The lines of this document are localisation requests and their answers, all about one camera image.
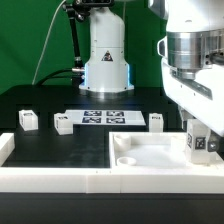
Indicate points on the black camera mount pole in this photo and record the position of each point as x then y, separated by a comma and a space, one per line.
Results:
78, 63

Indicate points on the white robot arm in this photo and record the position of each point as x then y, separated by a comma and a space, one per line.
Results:
192, 60

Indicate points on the white square tabletop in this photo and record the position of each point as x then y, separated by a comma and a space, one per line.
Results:
154, 150

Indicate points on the white plate with AprilTags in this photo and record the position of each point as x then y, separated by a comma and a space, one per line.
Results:
106, 117

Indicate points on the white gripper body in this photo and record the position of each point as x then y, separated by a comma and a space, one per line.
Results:
202, 97

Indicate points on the white U-shaped obstacle fence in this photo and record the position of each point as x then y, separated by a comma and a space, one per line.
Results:
205, 179

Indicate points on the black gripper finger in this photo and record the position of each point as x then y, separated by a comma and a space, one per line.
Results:
213, 144

